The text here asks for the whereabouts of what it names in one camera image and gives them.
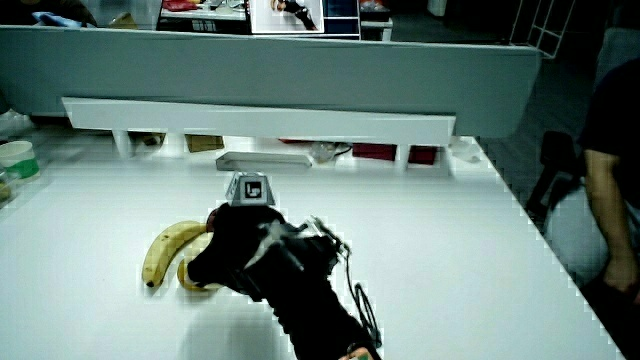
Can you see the clear plastic bag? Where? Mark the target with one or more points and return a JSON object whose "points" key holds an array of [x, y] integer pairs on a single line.
{"points": [[464, 149], [324, 151]]}

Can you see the blue cloth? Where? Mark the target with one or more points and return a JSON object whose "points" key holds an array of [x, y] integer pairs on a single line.
{"points": [[55, 20]]}

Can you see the black chair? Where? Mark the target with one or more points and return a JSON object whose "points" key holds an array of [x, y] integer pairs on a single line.
{"points": [[555, 170]]}

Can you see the grey partition wall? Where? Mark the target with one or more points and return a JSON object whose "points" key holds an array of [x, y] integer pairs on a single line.
{"points": [[280, 70]]}

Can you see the green white paper cup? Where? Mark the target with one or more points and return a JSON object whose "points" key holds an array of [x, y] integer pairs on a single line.
{"points": [[20, 160]]}

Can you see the yellow banana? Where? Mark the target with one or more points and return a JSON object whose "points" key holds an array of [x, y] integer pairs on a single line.
{"points": [[162, 250], [192, 260]]}

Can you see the flat grey box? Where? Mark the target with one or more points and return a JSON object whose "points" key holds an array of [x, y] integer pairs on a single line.
{"points": [[262, 161]]}

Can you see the brown cardboard box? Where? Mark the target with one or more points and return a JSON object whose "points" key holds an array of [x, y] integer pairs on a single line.
{"points": [[204, 143]]}

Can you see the reddish pear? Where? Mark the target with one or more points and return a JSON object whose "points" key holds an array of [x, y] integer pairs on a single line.
{"points": [[212, 222]]}

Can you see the another person's forearm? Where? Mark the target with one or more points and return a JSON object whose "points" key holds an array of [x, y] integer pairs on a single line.
{"points": [[607, 210]]}

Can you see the person's right forearm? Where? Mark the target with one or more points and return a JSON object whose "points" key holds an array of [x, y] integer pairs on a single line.
{"points": [[320, 320]]}

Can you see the blue cabinet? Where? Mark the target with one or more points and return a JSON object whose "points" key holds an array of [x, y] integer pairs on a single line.
{"points": [[341, 19]]}

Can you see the red box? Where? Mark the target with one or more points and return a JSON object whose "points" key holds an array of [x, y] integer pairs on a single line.
{"points": [[374, 152], [423, 155]]}

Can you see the white shelf riser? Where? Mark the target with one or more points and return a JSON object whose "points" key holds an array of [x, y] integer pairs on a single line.
{"points": [[260, 120]]}

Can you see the white framed poster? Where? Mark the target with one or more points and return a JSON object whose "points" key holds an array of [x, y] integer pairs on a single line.
{"points": [[287, 17]]}

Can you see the person's right hand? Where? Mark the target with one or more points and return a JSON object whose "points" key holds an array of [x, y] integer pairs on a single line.
{"points": [[250, 250]]}

